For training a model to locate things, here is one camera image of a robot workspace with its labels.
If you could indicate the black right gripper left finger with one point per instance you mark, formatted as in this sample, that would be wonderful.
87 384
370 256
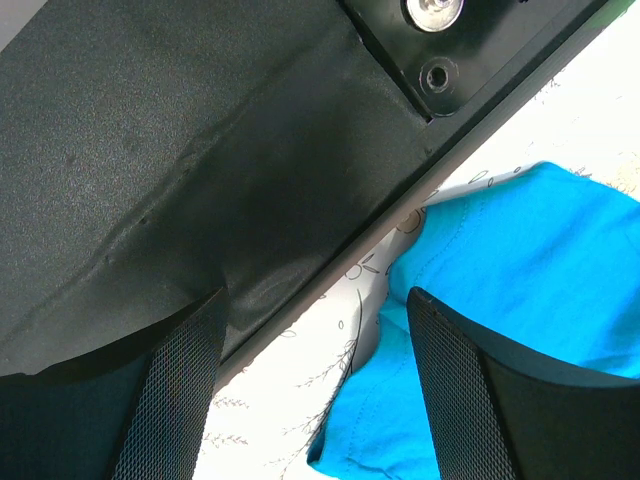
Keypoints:
133 409

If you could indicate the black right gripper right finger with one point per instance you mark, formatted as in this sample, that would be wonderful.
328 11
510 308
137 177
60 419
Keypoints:
500 410

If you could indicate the blue t shirt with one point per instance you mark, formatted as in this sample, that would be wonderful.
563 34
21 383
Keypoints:
549 259

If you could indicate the floral patterned table mat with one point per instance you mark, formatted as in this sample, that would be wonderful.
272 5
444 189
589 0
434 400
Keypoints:
585 119

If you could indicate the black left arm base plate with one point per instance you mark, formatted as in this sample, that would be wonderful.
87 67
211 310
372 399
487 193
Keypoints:
442 59

